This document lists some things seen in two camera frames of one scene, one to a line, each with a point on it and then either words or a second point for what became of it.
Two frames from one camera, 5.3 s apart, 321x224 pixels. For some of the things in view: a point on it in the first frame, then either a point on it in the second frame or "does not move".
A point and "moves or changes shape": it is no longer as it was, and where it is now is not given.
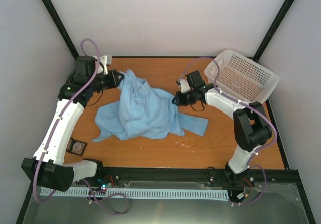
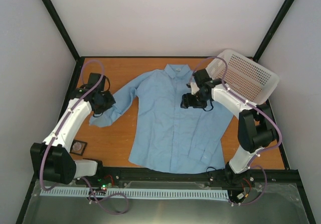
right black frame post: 278,21 does not move
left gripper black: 114,83 -> 110,101
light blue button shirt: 140,113 moves or changes shape
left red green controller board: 106,181 does not move
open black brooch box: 76,147 does not move
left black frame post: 53,12 does not move
